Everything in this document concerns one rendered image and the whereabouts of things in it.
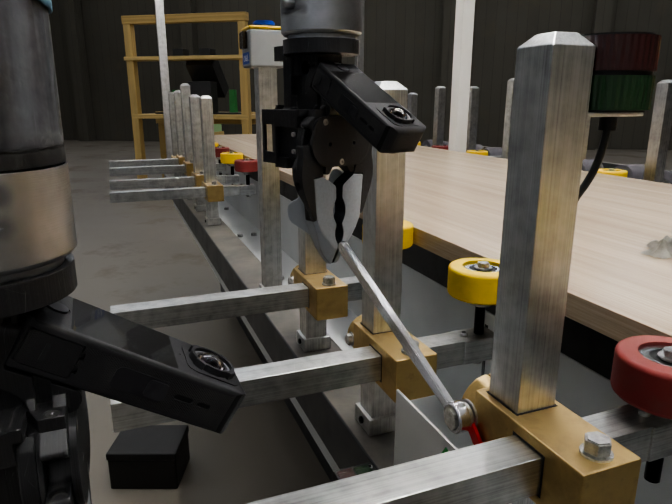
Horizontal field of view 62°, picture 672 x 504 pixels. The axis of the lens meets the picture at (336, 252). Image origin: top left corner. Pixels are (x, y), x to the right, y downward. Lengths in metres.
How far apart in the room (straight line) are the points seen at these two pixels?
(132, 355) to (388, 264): 0.41
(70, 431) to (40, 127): 0.13
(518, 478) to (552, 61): 0.27
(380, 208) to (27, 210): 0.43
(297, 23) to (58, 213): 0.33
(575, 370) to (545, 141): 0.39
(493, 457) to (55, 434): 0.27
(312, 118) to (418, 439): 0.33
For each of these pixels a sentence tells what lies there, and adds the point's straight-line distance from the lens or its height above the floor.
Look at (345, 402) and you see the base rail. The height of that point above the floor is 0.70.
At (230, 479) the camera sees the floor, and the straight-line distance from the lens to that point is 1.83.
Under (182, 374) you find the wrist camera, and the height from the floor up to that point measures 0.97.
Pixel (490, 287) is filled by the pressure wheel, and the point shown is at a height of 0.89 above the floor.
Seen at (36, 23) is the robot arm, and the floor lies 1.12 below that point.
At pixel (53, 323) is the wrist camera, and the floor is 1.00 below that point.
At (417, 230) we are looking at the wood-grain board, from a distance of 0.88.
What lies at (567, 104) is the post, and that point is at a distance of 0.40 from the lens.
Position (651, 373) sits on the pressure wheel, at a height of 0.90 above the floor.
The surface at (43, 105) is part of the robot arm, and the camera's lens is 0.26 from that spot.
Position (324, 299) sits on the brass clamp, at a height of 0.81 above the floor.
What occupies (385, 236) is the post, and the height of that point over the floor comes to 0.95.
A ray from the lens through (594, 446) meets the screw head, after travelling 0.42.
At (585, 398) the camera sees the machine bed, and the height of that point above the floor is 0.76.
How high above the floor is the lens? 1.10
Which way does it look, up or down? 15 degrees down
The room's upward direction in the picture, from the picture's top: straight up
